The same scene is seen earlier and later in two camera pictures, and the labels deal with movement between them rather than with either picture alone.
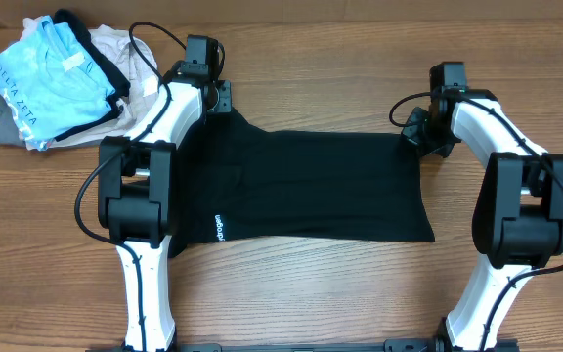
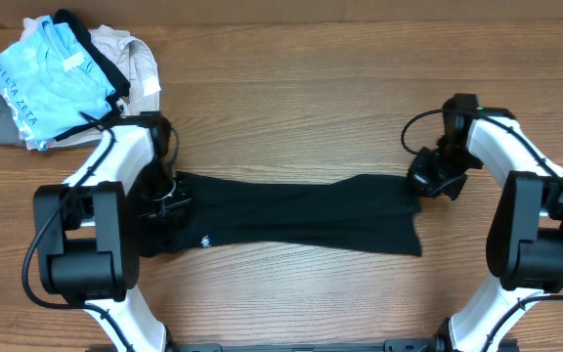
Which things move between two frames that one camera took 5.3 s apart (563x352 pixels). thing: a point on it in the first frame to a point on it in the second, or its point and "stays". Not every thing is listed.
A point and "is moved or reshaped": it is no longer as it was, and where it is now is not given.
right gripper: (410, 133) to (417, 174)
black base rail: (390, 346) stays
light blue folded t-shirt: (53, 83) stays
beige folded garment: (138, 64) stays
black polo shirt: (237, 181) is moved or reshaped
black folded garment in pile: (120, 84) stays
